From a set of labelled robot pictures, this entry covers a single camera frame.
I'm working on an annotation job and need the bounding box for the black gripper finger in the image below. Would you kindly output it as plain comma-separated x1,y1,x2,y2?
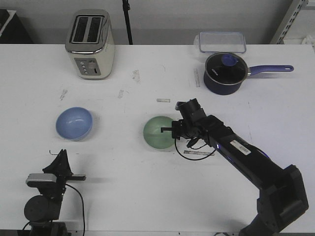
63,149,72,175
160,127,173,132
43,149,64,172

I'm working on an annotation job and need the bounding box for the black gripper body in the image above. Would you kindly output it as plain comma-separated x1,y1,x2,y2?
38,174,86,202
171,108,209,141

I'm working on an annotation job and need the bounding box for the green bowl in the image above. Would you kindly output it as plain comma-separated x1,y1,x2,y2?
143,116,174,149

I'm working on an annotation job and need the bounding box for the blue bowl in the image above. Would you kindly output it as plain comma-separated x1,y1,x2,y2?
55,107,93,141

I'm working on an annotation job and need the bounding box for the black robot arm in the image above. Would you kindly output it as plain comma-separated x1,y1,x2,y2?
161,109,309,236
24,149,86,236

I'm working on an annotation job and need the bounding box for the glass pot lid blue knob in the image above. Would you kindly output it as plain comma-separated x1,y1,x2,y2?
205,52,248,85

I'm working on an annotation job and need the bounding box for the clear plastic food container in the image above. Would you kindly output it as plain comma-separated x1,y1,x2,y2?
193,31,247,54

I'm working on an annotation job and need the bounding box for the silver two-slot toaster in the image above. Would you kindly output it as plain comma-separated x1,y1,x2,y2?
65,9,115,80

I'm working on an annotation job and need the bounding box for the white slotted shelf rack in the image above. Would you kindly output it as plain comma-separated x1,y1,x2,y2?
270,0,315,44

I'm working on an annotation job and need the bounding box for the black tripod pole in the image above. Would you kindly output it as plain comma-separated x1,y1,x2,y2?
122,0,133,45

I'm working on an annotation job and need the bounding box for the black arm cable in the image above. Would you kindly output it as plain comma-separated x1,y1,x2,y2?
174,137,217,162
64,183,86,234

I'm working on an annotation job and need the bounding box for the blue saucepan with handle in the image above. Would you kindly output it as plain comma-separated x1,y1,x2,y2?
203,52,294,95

